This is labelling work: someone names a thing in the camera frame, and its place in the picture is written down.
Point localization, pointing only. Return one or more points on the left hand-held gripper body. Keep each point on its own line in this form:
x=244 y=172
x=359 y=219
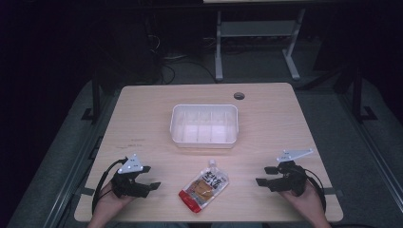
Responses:
x=130 y=186

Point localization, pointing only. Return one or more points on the person's right hand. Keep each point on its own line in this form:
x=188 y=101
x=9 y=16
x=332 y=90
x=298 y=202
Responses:
x=307 y=202

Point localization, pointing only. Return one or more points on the black metal stand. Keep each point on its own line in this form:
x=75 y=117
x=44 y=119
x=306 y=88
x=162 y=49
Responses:
x=357 y=98
x=96 y=101

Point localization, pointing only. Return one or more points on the white plastic container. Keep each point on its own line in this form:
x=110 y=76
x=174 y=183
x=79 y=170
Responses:
x=204 y=129

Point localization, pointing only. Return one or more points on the white metal stand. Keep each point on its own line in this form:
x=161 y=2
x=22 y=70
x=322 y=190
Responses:
x=253 y=29

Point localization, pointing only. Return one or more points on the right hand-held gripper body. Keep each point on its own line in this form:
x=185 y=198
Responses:
x=291 y=180

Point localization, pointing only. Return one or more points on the person's left hand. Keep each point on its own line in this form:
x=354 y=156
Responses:
x=109 y=202

